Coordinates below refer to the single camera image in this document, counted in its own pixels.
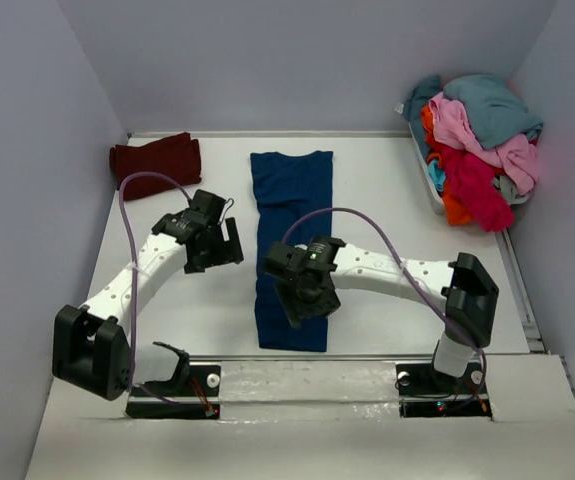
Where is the navy blue t shirt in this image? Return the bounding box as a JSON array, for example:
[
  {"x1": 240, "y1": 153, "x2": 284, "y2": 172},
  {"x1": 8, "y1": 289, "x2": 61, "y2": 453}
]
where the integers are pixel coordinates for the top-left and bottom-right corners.
[{"x1": 250, "y1": 151, "x2": 333, "y2": 353}]

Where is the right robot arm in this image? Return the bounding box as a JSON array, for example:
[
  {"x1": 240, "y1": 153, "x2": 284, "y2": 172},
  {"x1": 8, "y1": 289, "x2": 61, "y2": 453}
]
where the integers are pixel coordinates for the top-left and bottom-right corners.
[{"x1": 261, "y1": 237, "x2": 499, "y2": 392}]

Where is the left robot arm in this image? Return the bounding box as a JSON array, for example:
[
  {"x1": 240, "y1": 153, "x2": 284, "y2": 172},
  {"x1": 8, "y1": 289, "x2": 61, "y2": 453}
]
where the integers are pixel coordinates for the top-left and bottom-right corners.
[{"x1": 52, "y1": 190, "x2": 244, "y2": 401}]

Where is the folded dark red shirt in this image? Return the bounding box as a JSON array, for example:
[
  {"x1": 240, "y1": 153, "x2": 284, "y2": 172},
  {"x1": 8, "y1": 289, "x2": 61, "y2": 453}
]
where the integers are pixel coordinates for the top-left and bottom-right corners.
[{"x1": 109, "y1": 132, "x2": 202, "y2": 188}]

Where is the orange t shirt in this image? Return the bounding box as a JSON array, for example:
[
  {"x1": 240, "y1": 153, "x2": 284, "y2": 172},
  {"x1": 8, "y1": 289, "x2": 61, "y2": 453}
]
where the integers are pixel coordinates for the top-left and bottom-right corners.
[{"x1": 420, "y1": 105, "x2": 473, "y2": 226}]

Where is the light blue t shirt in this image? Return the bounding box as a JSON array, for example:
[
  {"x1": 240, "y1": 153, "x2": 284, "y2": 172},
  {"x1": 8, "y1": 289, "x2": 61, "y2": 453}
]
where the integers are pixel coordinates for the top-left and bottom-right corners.
[{"x1": 427, "y1": 152, "x2": 446, "y2": 195}]

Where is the magenta t shirt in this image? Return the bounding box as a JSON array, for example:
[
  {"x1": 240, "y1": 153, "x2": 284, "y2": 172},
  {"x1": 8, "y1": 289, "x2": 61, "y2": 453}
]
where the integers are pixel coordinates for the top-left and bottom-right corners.
[{"x1": 438, "y1": 144, "x2": 514, "y2": 232}]

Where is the light pink t shirt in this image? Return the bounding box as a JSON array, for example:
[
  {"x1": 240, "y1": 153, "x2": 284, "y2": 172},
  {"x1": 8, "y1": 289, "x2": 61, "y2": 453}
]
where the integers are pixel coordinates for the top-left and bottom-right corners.
[{"x1": 428, "y1": 92, "x2": 539, "y2": 196}]

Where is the grey blue t shirt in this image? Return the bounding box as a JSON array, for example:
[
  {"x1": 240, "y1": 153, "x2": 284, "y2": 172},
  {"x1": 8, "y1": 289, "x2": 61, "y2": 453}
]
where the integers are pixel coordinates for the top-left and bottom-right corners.
[{"x1": 397, "y1": 74, "x2": 544, "y2": 150}]

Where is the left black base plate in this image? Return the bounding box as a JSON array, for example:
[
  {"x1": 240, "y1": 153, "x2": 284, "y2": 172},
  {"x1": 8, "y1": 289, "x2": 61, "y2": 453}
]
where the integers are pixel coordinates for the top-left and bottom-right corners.
[{"x1": 125, "y1": 362, "x2": 222, "y2": 421}]

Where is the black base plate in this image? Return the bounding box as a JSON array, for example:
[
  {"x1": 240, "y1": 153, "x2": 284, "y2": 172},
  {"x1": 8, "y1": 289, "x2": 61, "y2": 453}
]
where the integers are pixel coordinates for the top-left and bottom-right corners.
[
  {"x1": 125, "y1": 362, "x2": 222, "y2": 421},
  {"x1": 395, "y1": 362, "x2": 492, "y2": 418}
]

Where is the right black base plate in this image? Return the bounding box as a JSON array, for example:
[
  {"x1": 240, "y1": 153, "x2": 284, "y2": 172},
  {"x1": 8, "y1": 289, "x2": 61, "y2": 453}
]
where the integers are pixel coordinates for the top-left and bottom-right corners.
[{"x1": 395, "y1": 362, "x2": 492, "y2": 418}]

